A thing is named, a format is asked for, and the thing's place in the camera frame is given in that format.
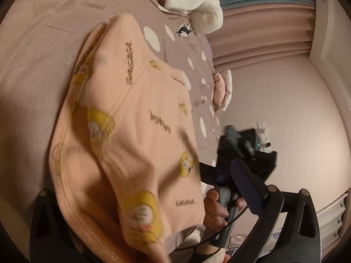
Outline fluffy white clothing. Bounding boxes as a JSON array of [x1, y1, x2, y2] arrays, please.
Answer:
[[179, 229, 204, 250]]

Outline peach cartoon print pants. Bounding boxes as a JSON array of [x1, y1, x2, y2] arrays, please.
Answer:
[[49, 12, 206, 263]]

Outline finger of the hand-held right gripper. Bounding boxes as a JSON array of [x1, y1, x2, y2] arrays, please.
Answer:
[[199, 161, 229, 186]]

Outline pink curtain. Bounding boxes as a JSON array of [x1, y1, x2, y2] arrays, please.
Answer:
[[206, 4, 316, 68]]

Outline mauve polka dot blanket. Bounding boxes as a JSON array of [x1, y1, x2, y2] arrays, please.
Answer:
[[79, 0, 223, 252]]

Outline white drawer cabinet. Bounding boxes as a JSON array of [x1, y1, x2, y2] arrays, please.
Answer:
[[315, 189, 350, 255]]

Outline person's right forearm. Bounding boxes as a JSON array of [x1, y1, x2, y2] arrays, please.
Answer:
[[190, 226, 229, 263]]

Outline person's right hand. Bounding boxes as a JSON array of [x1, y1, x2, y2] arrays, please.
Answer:
[[204, 188, 247, 228]]

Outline white power strip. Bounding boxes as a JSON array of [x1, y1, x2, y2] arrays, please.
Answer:
[[256, 121, 272, 154]]

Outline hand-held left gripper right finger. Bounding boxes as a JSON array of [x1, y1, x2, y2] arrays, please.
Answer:
[[230, 159, 322, 263]]

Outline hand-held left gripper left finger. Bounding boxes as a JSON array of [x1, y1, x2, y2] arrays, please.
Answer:
[[30, 188, 116, 263]]

